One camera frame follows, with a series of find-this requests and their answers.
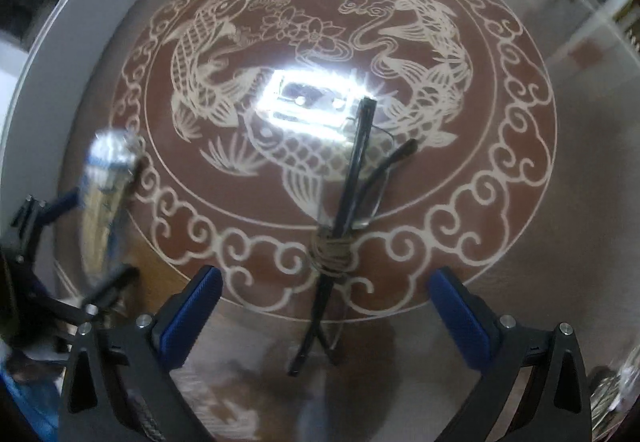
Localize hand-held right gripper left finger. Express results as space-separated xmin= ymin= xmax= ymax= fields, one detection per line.
xmin=59 ymin=264 xmax=224 ymax=442

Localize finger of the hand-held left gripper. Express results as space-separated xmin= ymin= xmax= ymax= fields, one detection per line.
xmin=11 ymin=189 xmax=85 ymax=265
xmin=39 ymin=263 xmax=142 ymax=319

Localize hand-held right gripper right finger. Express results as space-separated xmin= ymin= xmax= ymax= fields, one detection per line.
xmin=427 ymin=267 xmax=598 ymax=442

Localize black framed glasses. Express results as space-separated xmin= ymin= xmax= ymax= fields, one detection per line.
xmin=286 ymin=97 xmax=418 ymax=378

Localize grey partition board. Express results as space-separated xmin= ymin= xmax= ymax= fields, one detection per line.
xmin=0 ymin=0 xmax=161 ymax=243

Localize clear packet of sticks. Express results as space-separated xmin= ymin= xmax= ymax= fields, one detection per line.
xmin=80 ymin=129 xmax=148 ymax=283

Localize brown coiled cord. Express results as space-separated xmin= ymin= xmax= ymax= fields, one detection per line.
xmin=309 ymin=228 xmax=357 ymax=279

